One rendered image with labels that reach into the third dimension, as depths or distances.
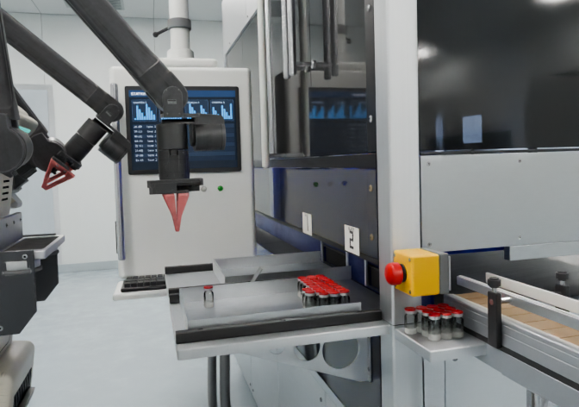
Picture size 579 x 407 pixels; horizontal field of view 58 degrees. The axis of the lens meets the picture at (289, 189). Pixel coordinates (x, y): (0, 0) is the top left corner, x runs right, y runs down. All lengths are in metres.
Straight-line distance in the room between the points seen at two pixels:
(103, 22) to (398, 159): 0.58
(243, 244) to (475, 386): 1.06
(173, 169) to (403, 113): 0.44
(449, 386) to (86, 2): 0.98
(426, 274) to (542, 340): 0.21
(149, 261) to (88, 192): 4.60
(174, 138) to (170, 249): 0.99
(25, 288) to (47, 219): 5.44
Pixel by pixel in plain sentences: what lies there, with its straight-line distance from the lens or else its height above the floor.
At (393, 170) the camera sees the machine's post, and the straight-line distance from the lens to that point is 0.99.
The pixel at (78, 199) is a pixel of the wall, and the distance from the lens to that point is 6.51.
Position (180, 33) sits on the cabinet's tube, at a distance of 2.02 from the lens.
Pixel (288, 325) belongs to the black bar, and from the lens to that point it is 1.01.
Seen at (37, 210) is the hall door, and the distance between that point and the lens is 6.57.
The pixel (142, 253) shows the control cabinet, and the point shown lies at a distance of 1.93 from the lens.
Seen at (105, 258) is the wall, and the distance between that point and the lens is 6.56.
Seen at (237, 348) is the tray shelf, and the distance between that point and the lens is 0.97.
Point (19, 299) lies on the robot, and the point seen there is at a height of 0.95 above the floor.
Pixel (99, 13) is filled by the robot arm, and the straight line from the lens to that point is 1.00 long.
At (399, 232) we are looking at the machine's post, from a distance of 1.01.
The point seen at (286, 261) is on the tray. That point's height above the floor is 0.89.
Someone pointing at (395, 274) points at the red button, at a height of 1.00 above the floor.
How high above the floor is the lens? 1.20
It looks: 3 degrees down
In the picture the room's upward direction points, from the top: 2 degrees counter-clockwise
